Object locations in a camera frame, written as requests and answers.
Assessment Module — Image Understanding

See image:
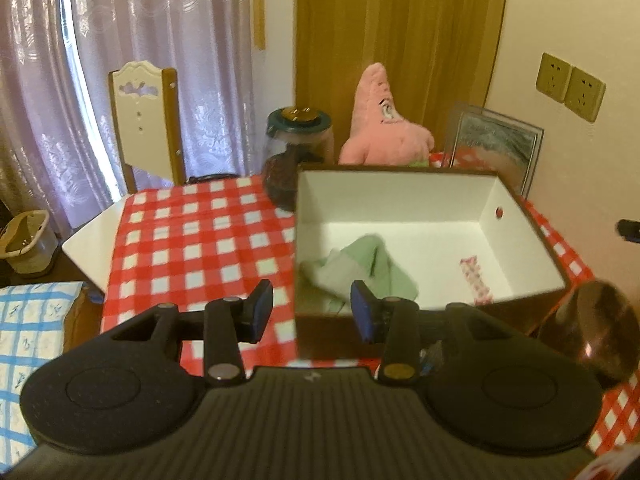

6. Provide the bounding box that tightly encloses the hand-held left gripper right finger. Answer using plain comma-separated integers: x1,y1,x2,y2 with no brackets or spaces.
350,280,521,382

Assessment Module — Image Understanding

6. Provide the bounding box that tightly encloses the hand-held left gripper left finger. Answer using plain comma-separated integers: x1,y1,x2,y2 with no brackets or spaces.
100,280,275,387

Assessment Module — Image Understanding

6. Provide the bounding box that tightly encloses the brown box with white inside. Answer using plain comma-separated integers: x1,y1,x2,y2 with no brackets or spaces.
294,162,572,361

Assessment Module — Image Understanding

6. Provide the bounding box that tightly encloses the green cloth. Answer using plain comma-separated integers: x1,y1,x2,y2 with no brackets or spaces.
300,234,420,312

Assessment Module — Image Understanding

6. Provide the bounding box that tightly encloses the red white checkered tablecloth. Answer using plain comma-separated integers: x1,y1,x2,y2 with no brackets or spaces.
100,150,640,461

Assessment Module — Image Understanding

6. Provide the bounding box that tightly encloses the brown metal canister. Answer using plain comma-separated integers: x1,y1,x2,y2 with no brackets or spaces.
537,280,640,389

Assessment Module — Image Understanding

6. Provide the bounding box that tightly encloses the pink patterned small cloth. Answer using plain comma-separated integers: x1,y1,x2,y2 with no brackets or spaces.
460,256,494,306

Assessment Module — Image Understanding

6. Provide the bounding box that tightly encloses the glass jar with teal lid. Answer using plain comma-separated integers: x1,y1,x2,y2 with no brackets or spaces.
263,106,335,212

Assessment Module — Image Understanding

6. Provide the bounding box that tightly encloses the framed picture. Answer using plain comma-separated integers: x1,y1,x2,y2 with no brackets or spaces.
446,102,545,200

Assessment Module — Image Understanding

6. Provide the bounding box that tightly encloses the pink starfish plush toy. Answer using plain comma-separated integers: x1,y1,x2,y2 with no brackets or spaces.
338,62,435,167

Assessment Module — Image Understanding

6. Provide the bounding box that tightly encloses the white and wooden chair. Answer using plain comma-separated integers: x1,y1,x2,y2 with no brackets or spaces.
109,61,187,194

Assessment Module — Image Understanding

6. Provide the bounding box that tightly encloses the blue checked cloth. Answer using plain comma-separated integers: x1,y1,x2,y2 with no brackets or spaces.
0,281,86,463

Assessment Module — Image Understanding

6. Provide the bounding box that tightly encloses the wicker basket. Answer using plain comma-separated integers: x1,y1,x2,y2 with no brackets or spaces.
0,210,60,277

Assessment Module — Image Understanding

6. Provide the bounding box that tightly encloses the sheer patterned curtain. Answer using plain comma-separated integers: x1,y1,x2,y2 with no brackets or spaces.
0,0,257,241

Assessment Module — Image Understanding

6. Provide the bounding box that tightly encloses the wooden door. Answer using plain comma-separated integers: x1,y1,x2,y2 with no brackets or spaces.
295,0,511,153

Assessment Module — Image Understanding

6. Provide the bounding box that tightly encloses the beige wall socket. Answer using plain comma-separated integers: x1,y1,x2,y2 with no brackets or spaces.
565,66,607,122
536,52,573,103

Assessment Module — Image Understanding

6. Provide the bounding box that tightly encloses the wooden wall strip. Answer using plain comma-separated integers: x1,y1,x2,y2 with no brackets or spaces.
251,0,267,51

